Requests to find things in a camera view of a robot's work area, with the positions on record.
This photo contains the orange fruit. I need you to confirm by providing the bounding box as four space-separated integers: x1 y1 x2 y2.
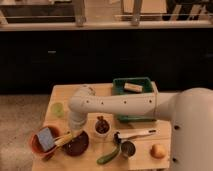
150 144 167 159

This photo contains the green cucumber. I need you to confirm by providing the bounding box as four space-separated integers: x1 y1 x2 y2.
96 145 120 165

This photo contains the brown wooden block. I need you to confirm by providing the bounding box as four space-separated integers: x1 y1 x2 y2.
124 83 143 93

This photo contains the purple bowl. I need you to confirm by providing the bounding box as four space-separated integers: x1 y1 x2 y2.
62 131 89 157

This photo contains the blue sponge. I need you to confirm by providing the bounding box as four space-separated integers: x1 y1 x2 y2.
37 127 54 152

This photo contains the white handled black spoon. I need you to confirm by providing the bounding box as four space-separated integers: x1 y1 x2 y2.
114 129 157 140

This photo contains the small metal cup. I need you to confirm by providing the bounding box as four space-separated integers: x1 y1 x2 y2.
121 141 136 158

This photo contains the green plastic cup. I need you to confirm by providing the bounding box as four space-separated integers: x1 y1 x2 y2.
50 102 64 118

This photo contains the green plastic tray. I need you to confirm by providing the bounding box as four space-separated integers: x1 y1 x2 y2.
112 77 155 123

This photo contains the white cup with contents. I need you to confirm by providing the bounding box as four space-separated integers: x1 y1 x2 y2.
94 116 110 138

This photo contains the orange bowl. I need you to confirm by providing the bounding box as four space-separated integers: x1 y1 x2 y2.
29 125 60 157

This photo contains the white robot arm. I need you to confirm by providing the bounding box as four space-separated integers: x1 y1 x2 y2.
68 85 213 171

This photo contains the wooden table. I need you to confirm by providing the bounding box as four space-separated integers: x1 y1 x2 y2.
32 85 171 171

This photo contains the yellow banana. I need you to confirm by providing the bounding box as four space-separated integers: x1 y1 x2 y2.
55 133 73 147

